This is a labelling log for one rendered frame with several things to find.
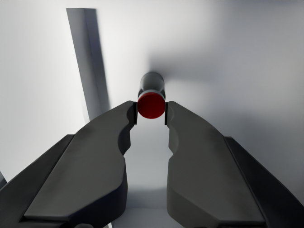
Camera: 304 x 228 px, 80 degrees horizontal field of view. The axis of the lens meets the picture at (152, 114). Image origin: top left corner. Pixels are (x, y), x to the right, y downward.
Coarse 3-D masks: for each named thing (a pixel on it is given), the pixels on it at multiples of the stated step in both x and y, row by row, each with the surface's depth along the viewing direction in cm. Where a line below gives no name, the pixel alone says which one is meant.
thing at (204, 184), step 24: (168, 120) 11; (192, 120) 9; (168, 144) 10; (192, 144) 8; (216, 144) 8; (168, 168) 7; (192, 168) 7; (216, 168) 7; (168, 192) 6; (192, 192) 6; (216, 192) 6; (240, 192) 6; (192, 216) 6; (216, 216) 5; (240, 216) 5
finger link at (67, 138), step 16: (64, 144) 8; (48, 160) 7; (16, 176) 6; (32, 176) 6; (0, 192) 6; (16, 192) 6; (32, 192) 6; (0, 208) 5; (16, 208) 5; (0, 224) 5; (16, 224) 5; (32, 224) 5; (48, 224) 5; (64, 224) 5
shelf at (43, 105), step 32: (0, 0) 14; (32, 0) 14; (0, 32) 15; (32, 32) 15; (64, 32) 15; (0, 64) 16; (32, 64) 16; (64, 64) 16; (0, 96) 18; (32, 96) 18; (64, 96) 18; (0, 128) 20; (32, 128) 20; (64, 128) 20; (0, 160) 22; (32, 160) 22
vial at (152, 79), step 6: (150, 72) 16; (156, 72) 16; (144, 78) 15; (150, 78) 15; (156, 78) 15; (162, 78) 16; (144, 84) 14; (150, 84) 14; (156, 84) 14; (162, 84) 15; (138, 90) 14; (144, 90) 13; (150, 90) 13; (156, 90) 13; (162, 90) 14; (138, 96) 14; (162, 96) 13
